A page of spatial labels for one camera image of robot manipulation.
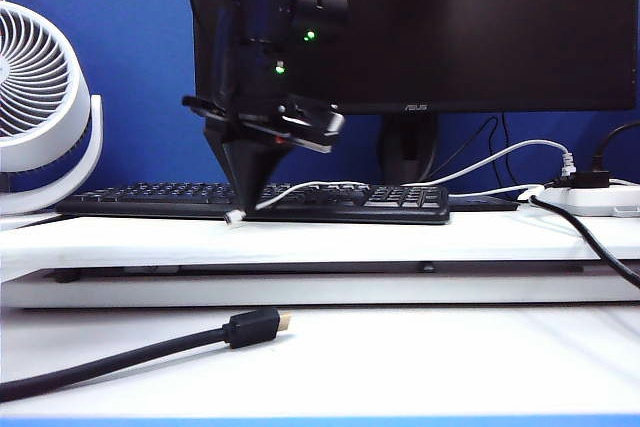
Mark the black monitor stand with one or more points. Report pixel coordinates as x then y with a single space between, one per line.
407 147

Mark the black power adapter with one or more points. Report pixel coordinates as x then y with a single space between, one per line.
585 178

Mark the black ASUS monitor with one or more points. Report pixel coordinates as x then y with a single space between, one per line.
450 22

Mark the black computer keyboard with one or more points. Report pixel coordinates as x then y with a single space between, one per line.
150 202

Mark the black mouse pad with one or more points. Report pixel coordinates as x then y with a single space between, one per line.
485 204

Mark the white desk riser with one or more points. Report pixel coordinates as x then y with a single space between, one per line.
300 242

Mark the white power strip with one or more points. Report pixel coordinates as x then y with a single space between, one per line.
575 199

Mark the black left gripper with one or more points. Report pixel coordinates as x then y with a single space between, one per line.
300 127

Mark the white desk fan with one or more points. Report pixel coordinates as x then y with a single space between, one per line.
45 147

